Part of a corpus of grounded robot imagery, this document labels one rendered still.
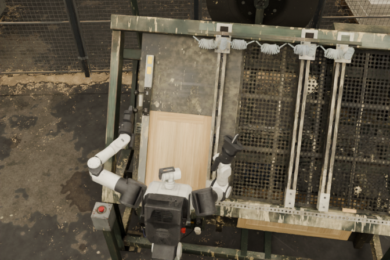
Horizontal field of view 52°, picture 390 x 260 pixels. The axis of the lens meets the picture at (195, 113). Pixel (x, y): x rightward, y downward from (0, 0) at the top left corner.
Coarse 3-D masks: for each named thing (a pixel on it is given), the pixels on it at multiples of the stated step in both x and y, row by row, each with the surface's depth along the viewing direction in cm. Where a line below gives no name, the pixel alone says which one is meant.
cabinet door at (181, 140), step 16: (160, 112) 277; (160, 128) 278; (176, 128) 277; (192, 128) 276; (208, 128) 274; (160, 144) 279; (176, 144) 278; (192, 144) 277; (208, 144) 275; (160, 160) 280; (176, 160) 279; (192, 160) 278; (192, 176) 279
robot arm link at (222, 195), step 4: (212, 180) 254; (212, 188) 243; (216, 188) 246; (220, 188) 249; (228, 188) 250; (216, 192) 236; (220, 192) 242; (224, 192) 248; (228, 192) 249; (220, 196) 240; (224, 196) 247; (228, 196) 253; (220, 200) 246; (224, 200) 251
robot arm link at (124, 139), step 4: (120, 136) 250; (124, 136) 251; (128, 136) 252; (116, 140) 248; (120, 140) 249; (124, 140) 250; (128, 140) 251; (112, 144) 248; (116, 144) 247; (120, 144) 248; (124, 144) 249; (112, 148) 248; (116, 148) 247; (120, 148) 248; (116, 152) 249
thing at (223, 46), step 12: (228, 24) 258; (216, 36) 259; (228, 36) 245; (216, 48) 259; (228, 48) 259; (216, 72) 265; (216, 84) 266; (216, 96) 266; (216, 108) 271; (216, 120) 271; (216, 132) 268; (216, 144) 269
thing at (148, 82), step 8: (152, 56) 272; (152, 64) 272; (152, 72) 273; (152, 80) 274; (152, 88) 277; (144, 120) 276; (144, 128) 277; (144, 136) 277; (144, 144) 278; (144, 152) 278; (144, 160) 279; (144, 168) 279; (144, 176) 280
